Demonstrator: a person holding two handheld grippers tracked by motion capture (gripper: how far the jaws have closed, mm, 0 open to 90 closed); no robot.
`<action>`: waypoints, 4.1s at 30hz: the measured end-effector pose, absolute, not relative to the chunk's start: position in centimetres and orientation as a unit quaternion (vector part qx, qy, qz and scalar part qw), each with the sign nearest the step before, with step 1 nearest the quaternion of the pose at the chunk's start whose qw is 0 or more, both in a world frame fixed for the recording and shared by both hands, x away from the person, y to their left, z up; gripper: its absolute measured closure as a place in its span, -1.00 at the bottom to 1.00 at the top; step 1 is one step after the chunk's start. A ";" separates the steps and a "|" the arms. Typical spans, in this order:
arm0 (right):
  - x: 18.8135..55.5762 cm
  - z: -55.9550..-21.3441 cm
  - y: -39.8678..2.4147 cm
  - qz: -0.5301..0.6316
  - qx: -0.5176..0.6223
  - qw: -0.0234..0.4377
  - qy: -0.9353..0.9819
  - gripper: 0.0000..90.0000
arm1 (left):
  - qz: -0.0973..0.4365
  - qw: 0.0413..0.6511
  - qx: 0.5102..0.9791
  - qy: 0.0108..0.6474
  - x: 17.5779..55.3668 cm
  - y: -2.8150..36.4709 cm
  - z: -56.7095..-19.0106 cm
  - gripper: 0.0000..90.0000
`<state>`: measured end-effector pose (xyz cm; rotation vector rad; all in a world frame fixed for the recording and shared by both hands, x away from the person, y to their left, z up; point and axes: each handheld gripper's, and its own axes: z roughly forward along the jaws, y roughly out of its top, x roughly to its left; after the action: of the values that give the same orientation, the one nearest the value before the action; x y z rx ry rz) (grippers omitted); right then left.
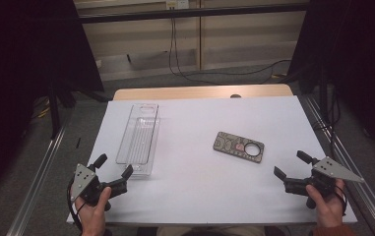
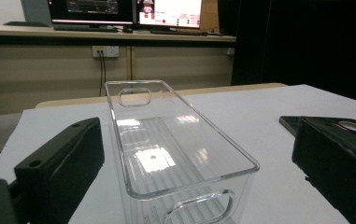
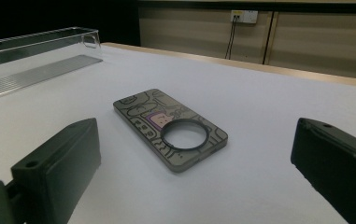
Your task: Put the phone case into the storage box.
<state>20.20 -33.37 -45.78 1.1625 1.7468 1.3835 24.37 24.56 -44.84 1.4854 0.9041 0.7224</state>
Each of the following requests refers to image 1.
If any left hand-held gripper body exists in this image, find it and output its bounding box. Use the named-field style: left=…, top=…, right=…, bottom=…
left=70, top=162, right=129, bottom=211

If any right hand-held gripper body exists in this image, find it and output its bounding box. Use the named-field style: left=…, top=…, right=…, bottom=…
left=282, top=156, right=365, bottom=210

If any clear plastic rack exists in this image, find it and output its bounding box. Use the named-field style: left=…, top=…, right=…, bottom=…
left=115, top=102, right=161, bottom=180

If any person's right hand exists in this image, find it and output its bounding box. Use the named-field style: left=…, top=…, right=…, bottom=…
left=305, top=178, right=346, bottom=229

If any person's left hand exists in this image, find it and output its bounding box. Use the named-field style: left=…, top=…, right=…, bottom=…
left=74, top=186, right=113, bottom=236

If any black metal stand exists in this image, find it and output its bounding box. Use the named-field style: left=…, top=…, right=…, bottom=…
left=45, top=75, right=110, bottom=141

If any white table board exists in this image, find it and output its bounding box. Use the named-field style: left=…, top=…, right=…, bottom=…
left=66, top=95, right=358, bottom=225

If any wooden table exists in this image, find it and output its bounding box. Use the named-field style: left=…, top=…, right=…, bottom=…
left=113, top=84, right=294, bottom=101

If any black curtain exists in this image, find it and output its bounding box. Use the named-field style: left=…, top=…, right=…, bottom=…
left=0, top=0, right=105, bottom=205
left=287, top=0, right=375, bottom=165

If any black horizontal bar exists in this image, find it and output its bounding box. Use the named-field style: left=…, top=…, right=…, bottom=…
left=78, top=3, right=309, bottom=24

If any right hand-held gripper cable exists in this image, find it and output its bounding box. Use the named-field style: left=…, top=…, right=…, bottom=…
left=334, top=185, right=348, bottom=217

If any hand-held gripper cable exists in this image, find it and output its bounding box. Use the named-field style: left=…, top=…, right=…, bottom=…
left=66, top=178, right=85, bottom=233
left=334, top=185, right=348, bottom=217

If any left hand-held gripper cable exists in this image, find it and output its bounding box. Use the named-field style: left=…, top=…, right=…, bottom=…
left=66, top=178, right=85, bottom=233

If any black floor cable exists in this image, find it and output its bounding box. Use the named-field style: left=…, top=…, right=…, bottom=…
left=312, top=88, right=342, bottom=158

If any metal floor rail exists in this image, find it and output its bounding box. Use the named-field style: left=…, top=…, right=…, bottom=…
left=301, top=94, right=375, bottom=236
left=6, top=124, right=68, bottom=236

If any yellow cable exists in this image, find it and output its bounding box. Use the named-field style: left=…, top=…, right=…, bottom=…
left=36, top=97, right=52, bottom=120

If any black wall cable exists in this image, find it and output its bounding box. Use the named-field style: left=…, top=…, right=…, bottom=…
left=172, top=18, right=292, bottom=87
left=167, top=18, right=200, bottom=77

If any wall power outlet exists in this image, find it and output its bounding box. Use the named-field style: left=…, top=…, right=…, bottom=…
left=165, top=0, right=190, bottom=10

